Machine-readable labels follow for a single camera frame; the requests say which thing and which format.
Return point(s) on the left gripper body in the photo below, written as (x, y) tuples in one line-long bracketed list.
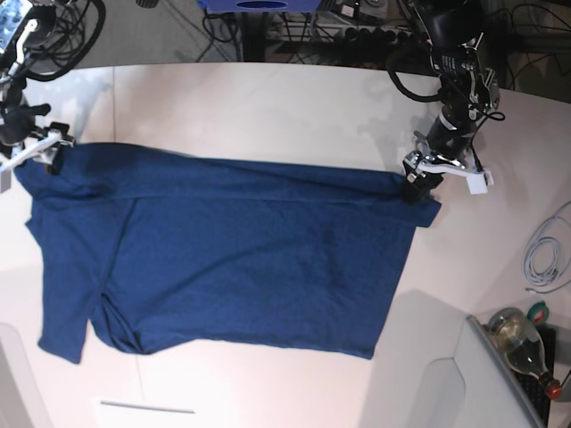
[(450, 135)]

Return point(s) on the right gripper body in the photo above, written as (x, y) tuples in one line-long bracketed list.
[(18, 122)]

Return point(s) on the dark blue t-shirt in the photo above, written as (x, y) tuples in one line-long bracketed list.
[(153, 249)]

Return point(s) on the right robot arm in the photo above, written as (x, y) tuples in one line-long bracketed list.
[(24, 25)]

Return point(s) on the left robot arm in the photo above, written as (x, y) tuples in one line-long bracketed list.
[(451, 33)]

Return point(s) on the black power strip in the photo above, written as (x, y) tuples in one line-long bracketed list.
[(379, 35)]

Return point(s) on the clear plastic bottle red cap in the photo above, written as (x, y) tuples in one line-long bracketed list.
[(522, 348)]

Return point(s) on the green tape roll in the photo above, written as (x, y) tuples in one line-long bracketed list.
[(538, 313)]

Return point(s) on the blue plastic bin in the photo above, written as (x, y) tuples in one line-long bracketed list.
[(220, 6)]

